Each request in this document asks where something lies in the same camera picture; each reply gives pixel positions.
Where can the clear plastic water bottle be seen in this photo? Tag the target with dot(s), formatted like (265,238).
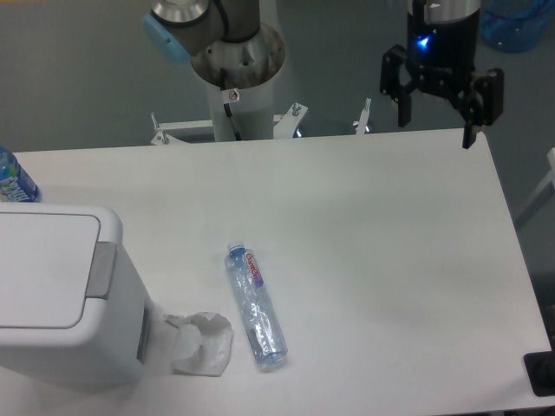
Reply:
(258,316)

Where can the black device at edge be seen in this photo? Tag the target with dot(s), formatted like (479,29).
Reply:
(540,370)

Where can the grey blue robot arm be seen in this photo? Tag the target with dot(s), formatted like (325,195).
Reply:
(180,30)

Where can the blue water jug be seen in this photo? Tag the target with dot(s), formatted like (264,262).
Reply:
(514,26)

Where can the crumpled white tissue paper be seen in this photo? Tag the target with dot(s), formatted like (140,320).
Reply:
(202,345)

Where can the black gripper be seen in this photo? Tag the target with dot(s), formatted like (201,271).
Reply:
(441,45)

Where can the white metal base frame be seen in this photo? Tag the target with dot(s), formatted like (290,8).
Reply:
(285,126)

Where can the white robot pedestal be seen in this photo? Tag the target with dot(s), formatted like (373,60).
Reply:
(239,80)

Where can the white trash can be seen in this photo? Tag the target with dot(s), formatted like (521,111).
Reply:
(74,309)

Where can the white furniture leg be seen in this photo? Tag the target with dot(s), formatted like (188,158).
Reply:
(538,197)

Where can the blue labelled bottle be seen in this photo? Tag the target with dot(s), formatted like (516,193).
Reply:
(16,184)

